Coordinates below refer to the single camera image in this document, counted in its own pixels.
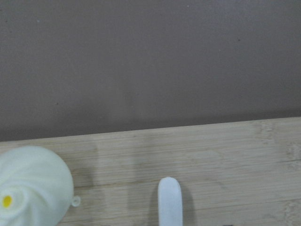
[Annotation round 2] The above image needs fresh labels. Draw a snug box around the white plastic spoon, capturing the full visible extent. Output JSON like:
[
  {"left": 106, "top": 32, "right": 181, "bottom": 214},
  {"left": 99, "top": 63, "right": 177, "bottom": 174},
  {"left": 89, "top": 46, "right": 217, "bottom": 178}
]
[{"left": 158, "top": 177, "right": 183, "bottom": 226}]

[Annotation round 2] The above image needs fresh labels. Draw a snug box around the wooden cutting board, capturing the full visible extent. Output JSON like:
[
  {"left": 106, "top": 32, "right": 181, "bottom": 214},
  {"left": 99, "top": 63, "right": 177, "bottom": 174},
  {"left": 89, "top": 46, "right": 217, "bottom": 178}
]
[{"left": 0, "top": 118, "right": 301, "bottom": 226}]

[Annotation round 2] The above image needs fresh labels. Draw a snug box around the white toy bun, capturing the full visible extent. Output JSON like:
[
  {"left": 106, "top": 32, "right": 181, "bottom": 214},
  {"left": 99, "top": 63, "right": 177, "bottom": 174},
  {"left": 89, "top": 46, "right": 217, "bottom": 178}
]
[{"left": 0, "top": 146, "right": 81, "bottom": 226}]

